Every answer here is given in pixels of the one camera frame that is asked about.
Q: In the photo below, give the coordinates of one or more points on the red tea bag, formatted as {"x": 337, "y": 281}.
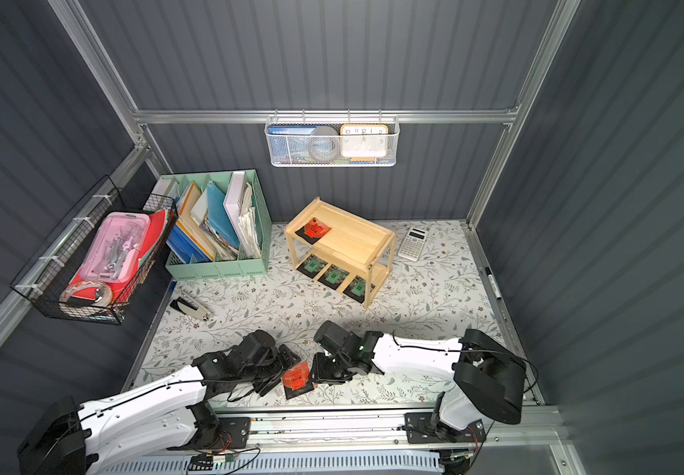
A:
{"x": 313, "y": 231}
{"x": 296, "y": 381}

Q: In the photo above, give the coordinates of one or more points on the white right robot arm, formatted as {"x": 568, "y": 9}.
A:
{"x": 488, "y": 380}

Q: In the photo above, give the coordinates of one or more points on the white scientific calculator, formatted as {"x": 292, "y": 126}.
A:
{"x": 413, "y": 244}

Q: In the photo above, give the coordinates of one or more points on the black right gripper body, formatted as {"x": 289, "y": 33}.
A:
{"x": 322, "y": 365}

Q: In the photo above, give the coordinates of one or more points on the clear tape dispenser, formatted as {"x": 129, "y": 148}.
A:
{"x": 87, "y": 293}

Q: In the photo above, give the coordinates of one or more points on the red folder in basket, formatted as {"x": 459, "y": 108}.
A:
{"x": 122, "y": 291}

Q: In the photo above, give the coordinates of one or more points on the grey tape roll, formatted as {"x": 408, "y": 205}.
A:
{"x": 323, "y": 144}

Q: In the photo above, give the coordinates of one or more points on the black marker pen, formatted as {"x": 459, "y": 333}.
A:
{"x": 493, "y": 283}

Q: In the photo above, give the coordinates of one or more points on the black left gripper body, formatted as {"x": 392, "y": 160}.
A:
{"x": 280, "y": 367}

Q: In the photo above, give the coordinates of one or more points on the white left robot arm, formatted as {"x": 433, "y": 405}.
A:
{"x": 171, "y": 413}

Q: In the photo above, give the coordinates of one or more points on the pink plastic tool case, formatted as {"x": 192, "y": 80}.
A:
{"x": 116, "y": 248}

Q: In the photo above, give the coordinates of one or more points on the green tea bag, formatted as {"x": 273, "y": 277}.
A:
{"x": 333, "y": 277}
{"x": 356, "y": 289}
{"x": 312, "y": 266}

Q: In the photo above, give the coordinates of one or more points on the light wooden two-tier shelf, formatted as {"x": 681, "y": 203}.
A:
{"x": 358, "y": 246}

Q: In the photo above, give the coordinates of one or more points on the white mesh hanging basket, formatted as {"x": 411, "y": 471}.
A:
{"x": 336, "y": 122}

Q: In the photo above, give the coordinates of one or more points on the green file organizer box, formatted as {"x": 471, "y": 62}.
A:
{"x": 224, "y": 228}

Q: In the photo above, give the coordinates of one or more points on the black wire wall basket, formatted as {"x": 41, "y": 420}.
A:
{"x": 50, "y": 270}

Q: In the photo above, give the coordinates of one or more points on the blue box in basket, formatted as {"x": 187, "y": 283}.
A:
{"x": 288, "y": 144}

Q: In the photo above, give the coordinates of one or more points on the yellow white alarm clock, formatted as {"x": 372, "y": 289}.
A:
{"x": 364, "y": 142}

